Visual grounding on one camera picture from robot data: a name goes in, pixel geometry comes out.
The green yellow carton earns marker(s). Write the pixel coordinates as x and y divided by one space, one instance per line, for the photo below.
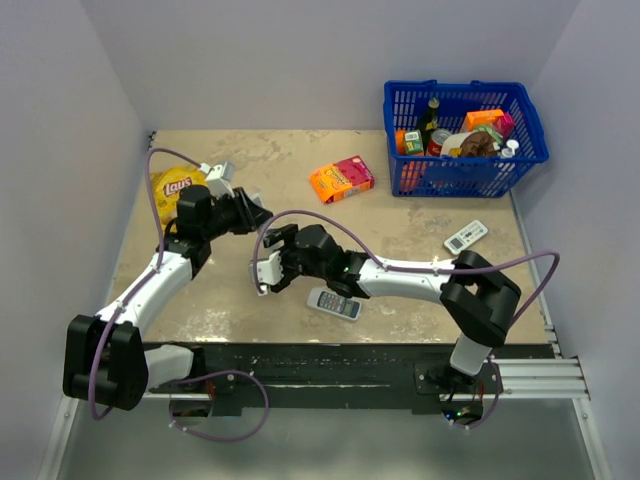
413 143

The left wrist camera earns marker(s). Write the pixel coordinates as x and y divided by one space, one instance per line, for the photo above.
218 178

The black table front rail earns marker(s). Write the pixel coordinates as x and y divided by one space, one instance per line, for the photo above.
322 376

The yellow Lays chips bag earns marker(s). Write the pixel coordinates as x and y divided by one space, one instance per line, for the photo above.
167 185

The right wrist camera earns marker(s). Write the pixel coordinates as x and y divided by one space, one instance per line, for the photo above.
266 273

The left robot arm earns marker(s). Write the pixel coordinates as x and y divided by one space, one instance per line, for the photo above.
105 359

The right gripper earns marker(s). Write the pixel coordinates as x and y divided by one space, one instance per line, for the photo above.
287 278

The orange pink sponge box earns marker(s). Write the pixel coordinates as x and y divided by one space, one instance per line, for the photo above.
340 180

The white long remote control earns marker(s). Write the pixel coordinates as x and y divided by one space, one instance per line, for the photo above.
256 195

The grey-faced remote control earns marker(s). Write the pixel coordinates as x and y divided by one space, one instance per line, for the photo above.
327 301

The white bottle cap item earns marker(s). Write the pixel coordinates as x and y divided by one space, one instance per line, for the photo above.
509 149

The dark glass bottle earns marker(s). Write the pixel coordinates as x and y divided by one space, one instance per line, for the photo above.
428 122

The aluminium frame rail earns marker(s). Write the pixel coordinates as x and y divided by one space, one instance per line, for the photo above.
553 378

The orange pink box in basket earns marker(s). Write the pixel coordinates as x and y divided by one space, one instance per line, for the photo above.
495 122

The brown snack packet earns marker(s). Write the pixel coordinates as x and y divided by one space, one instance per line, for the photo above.
475 144

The small white remote control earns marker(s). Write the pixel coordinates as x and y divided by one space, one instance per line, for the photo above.
466 237

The blue plastic basket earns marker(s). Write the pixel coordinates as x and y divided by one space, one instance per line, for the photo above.
422 176

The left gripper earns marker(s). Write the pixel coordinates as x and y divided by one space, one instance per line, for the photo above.
245 208

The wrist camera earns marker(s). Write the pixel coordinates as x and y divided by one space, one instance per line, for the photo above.
218 178
266 273

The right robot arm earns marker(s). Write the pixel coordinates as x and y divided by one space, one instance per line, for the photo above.
478 297

